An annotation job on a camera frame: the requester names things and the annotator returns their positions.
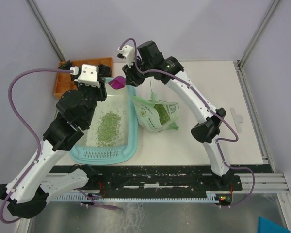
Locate light blue cable duct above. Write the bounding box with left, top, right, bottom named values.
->
left=53, top=192, right=218, bottom=203

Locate small circuit board with LEDs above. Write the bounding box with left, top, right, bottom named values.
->
left=218, top=194, right=233, bottom=206

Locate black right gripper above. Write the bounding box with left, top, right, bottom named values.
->
left=122, top=57, right=153, bottom=87

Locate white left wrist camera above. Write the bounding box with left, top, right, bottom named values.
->
left=70, top=64, right=100, bottom=87

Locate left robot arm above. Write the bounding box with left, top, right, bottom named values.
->
left=0, top=77, right=107, bottom=219

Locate black mounting base plate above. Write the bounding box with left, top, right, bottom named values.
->
left=69, top=165, right=243, bottom=195

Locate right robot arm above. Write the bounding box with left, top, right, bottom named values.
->
left=117, top=41, right=230, bottom=190

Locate black round part in tray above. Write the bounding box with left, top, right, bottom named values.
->
left=98, top=64, right=112, bottom=77

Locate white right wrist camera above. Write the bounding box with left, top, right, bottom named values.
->
left=117, top=45, right=135, bottom=68

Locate teal plastic litter box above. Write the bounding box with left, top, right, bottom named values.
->
left=69, top=84, right=138, bottom=165

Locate white plastic bag clip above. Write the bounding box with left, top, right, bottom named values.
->
left=230, top=108, right=243, bottom=133

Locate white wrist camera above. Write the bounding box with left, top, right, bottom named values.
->
left=117, top=45, right=135, bottom=68
left=70, top=64, right=100, bottom=87

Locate green litter pellets pile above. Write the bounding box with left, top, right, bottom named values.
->
left=88, top=111, right=124, bottom=147

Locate magenta plastic litter scoop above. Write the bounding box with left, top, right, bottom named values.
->
left=108, top=76, right=126, bottom=90

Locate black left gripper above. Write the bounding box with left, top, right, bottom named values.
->
left=75, top=75, right=108, bottom=127

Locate green cat litter bag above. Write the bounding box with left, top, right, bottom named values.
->
left=131, top=91, right=180, bottom=133

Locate blue foam pad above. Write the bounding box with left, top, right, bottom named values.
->
left=257, top=217, right=290, bottom=233

